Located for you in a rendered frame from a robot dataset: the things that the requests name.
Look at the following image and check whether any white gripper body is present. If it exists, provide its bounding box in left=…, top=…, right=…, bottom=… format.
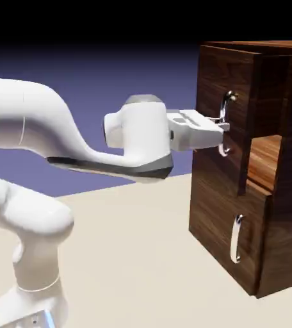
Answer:
left=166, top=109, right=225, bottom=152

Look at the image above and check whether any curved silver door handle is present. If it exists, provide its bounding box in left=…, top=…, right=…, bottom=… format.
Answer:
left=217, top=90, right=238, bottom=157
left=229, top=214, right=245, bottom=264

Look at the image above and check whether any dark wood cabinet door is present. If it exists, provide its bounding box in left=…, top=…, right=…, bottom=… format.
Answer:
left=188, top=150, right=273, bottom=297
left=192, top=45, right=263, bottom=197

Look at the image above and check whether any dark wood cabinet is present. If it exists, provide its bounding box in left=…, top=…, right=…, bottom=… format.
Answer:
left=188, top=40, right=292, bottom=300

